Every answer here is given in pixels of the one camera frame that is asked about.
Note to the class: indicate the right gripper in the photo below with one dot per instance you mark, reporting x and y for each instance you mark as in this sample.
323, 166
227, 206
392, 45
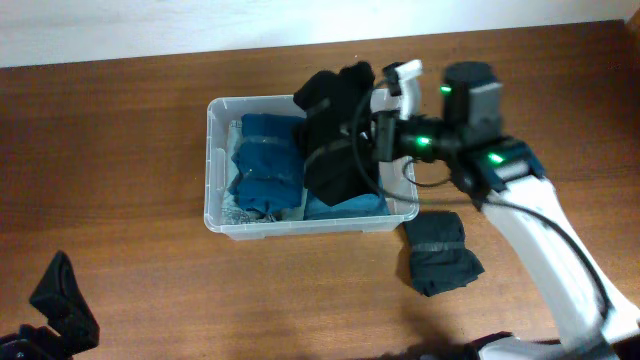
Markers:
386, 147

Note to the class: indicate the large black taped garment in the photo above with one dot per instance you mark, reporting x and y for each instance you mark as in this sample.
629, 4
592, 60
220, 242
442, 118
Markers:
330, 100

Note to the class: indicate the dark blue jeans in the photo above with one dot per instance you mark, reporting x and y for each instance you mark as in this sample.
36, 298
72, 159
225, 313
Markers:
367, 205

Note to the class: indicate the teal taped shirt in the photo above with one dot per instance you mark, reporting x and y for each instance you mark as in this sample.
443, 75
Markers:
269, 164

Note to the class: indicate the small black taped garment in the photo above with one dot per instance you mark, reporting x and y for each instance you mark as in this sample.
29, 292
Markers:
439, 260

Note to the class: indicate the light blue jeans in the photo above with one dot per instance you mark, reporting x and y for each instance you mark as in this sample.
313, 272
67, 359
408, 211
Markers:
232, 213

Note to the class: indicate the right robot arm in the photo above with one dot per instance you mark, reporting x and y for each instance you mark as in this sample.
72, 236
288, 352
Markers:
507, 183

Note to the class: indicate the clear plastic storage container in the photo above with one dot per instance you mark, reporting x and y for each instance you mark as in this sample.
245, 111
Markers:
221, 112

